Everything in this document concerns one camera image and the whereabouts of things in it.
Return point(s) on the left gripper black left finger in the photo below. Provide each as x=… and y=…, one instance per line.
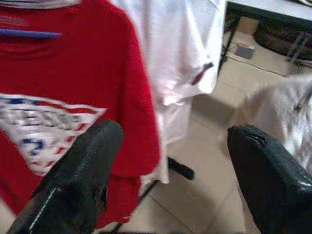
x=80, y=175

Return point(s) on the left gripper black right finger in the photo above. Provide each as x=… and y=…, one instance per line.
x=268, y=182

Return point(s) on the cream white fleece garment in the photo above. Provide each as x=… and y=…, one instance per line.
x=280, y=109

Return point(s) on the purple plastic hanger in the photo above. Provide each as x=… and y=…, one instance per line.
x=29, y=34

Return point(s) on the red t-shirt triangle print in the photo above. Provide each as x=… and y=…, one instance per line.
x=73, y=61

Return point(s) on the small grey box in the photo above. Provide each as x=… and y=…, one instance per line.
x=245, y=51

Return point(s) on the plain white t-shirt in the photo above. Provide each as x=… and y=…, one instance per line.
x=175, y=48

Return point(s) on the white table black frame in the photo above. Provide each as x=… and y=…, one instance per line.
x=268, y=6

